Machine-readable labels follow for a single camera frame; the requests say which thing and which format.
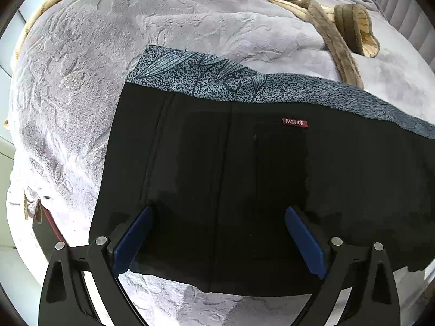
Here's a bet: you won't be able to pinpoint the grey padded headboard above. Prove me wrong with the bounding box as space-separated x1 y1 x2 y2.
370 0 435 53

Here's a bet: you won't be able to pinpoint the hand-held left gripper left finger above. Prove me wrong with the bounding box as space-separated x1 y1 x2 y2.
38 205 155 326

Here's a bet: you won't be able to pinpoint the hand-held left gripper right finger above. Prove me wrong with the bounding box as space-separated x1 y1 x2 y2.
285 206 402 326

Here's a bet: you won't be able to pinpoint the grey plush blanket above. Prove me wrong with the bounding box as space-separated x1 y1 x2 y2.
7 0 435 326

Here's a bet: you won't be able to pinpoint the white cabinet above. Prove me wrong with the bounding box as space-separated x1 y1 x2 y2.
0 132 16 248

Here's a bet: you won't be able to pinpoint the black pants with patterned waistband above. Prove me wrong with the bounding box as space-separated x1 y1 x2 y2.
89 45 435 294

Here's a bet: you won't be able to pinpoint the dark phone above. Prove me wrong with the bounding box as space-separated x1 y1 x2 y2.
32 198 67 257

